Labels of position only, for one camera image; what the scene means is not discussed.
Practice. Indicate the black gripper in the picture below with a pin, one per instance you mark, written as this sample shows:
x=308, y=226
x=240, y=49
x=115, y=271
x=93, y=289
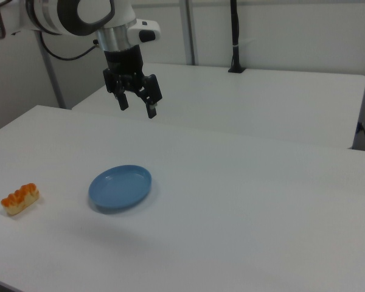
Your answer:
x=124, y=64

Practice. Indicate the blue round plate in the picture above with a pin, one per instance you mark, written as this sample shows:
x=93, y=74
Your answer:
x=118, y=188

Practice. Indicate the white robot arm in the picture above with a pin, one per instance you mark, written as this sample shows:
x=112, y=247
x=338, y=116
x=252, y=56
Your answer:
x=48, y=12

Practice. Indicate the black camera stand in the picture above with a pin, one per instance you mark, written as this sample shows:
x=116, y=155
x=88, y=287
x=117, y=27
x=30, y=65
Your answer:
x=235, y=30

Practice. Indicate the aluminium frame post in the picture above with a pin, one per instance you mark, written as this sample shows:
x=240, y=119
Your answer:
x=53, y=79
x=191, y=30

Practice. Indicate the orange glazed bread loaf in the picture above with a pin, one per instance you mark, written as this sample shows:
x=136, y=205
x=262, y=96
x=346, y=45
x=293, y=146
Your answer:
x=19, y=198

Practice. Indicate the white side table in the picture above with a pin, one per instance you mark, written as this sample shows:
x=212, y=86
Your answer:
x=231, y=100

